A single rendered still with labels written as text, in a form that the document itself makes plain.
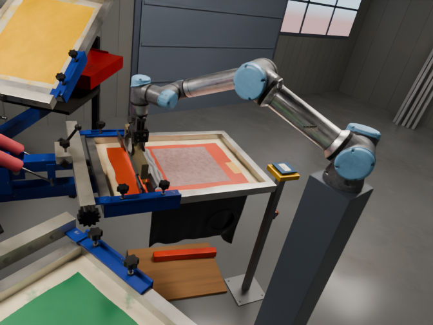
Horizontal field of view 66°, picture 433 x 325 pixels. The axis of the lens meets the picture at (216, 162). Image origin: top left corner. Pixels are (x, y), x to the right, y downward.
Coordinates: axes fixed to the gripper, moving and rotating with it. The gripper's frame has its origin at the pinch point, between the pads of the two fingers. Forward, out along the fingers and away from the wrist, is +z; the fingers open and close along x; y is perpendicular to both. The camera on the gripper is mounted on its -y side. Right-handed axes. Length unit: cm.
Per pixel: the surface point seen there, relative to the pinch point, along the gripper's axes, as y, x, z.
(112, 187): 13.4, -12.0, 8.8
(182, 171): 5.9, 21.5, 8.8
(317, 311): 42, 116, 105
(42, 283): 56, -39, 9
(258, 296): 20, 82, 104
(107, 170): -0.1, -11.9, 8.7
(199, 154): -9.1, 36.6, 8.8
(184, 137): -25.6, 33.9, 6.8
